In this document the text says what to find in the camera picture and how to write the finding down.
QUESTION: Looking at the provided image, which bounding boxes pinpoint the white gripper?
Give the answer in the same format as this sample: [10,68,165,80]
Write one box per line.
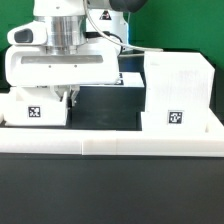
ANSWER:
[5,19,119,106]

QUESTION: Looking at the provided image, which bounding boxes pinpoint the white drawer front tagged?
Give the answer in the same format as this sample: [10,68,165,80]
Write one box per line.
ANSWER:
[2,87,68,126]

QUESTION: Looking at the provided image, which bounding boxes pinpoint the white drawer cabinet box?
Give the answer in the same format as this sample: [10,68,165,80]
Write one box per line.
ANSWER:
[141,52,215,133]

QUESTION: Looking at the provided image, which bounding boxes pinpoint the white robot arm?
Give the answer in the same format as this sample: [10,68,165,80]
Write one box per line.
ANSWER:
[5,0,147,98]

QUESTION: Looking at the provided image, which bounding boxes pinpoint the white marker tag sheet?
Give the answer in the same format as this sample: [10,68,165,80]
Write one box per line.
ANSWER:
[116,72,144,88]

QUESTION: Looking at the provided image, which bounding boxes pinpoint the white foam border wall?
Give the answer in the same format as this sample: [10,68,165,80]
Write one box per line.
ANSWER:
[0,114,224,157]

